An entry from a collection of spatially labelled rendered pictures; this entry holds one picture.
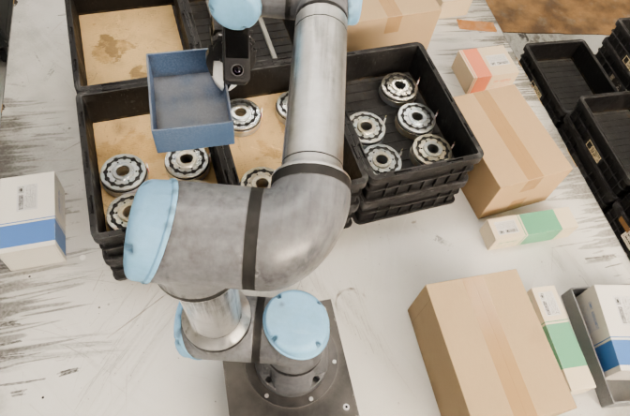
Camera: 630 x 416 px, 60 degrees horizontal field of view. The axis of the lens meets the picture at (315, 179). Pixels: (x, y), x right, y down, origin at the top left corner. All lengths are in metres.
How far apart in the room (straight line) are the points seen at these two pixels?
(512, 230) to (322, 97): 0.91
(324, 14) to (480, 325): 0.75
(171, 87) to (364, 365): 0.74
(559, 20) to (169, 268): 3.11
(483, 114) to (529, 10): 1.96
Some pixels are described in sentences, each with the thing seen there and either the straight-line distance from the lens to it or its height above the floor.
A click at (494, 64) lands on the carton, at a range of 1.84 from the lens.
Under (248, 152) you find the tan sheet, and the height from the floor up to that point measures 0.83.
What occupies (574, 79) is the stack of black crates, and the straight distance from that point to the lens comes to 2.75.
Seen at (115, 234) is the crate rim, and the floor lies 0.93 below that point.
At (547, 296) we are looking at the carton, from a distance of 1.45.
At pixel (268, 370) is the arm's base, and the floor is 0.86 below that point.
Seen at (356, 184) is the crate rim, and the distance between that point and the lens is 1.23.
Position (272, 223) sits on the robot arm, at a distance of 0.57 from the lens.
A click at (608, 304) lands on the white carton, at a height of 0.79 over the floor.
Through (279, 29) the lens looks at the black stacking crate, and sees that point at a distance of 1.68.
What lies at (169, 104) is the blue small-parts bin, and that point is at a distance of 1.17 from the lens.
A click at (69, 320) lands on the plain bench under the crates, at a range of 1.38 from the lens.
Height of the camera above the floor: 1.95
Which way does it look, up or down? 57 degrees down
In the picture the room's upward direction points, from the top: 11 degrees clockwise
